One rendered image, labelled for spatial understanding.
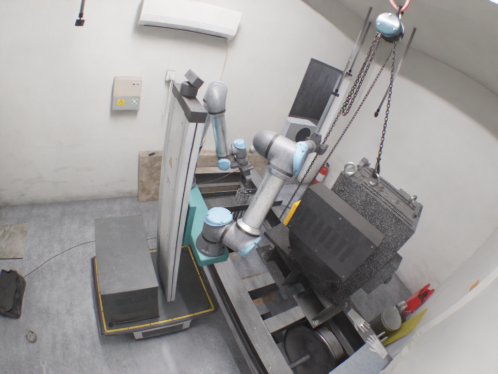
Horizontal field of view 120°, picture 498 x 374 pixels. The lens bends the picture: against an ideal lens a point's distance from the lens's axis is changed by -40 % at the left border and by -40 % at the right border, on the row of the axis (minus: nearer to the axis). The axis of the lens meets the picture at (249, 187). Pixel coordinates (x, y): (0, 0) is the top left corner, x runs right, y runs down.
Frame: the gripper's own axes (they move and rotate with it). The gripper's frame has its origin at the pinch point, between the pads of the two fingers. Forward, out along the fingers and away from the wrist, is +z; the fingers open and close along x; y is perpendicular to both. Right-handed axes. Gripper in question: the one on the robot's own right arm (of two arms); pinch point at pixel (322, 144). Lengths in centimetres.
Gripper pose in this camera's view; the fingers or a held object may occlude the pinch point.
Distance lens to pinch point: 154.8
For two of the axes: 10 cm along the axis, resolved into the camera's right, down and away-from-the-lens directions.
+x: 6.6, 6.1, -4.3
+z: 6.7, -2.3, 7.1
